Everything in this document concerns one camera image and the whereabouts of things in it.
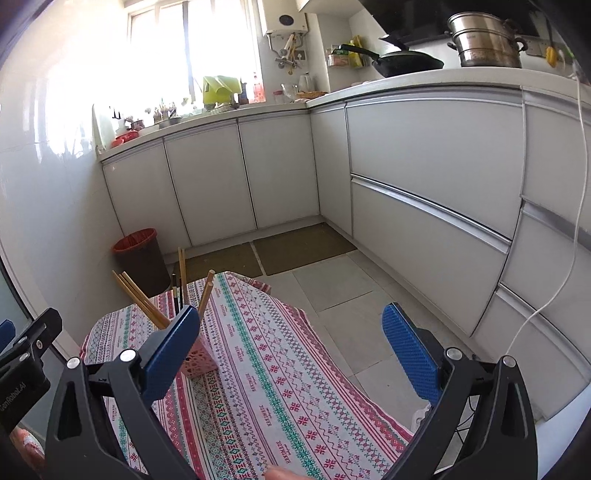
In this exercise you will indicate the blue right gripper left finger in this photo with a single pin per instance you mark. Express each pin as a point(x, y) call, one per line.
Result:
point(163, 354)

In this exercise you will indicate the green dish rack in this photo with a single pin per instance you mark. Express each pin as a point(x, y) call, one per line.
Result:
point(220, 91)

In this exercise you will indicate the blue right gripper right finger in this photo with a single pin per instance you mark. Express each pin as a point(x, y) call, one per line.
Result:
point(417, 351)

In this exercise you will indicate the patterned pink tablecloth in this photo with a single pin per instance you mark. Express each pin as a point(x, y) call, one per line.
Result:
point(275, 397)

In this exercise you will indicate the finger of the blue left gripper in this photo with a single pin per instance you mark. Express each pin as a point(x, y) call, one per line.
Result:
point(7, 334)

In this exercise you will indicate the person's right hand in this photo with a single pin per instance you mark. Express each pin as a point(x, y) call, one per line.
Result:
point(274, 472)

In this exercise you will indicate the person's left hand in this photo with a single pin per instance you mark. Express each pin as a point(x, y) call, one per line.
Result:
point(29, 448)

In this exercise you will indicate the red basin on counter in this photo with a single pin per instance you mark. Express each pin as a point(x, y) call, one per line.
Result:
point(124, 138)

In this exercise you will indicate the black frying pan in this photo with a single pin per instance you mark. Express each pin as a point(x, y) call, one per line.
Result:
point(397, 63)

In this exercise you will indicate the bamboo chopstick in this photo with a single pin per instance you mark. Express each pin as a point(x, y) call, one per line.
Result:
point(183, 276)
point(141, 300)
point(206, 294)

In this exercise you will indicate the pink perforated utensil holder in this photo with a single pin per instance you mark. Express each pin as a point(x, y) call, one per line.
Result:
point(199, 360)

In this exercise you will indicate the white water heater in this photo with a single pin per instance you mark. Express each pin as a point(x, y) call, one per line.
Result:
point(281, 17)

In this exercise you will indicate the steel stock pot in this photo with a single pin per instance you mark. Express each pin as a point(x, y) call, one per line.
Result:
point(484, 40)

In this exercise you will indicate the red-rimmed trash bin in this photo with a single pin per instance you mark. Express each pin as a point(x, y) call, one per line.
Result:
point(138, 254)

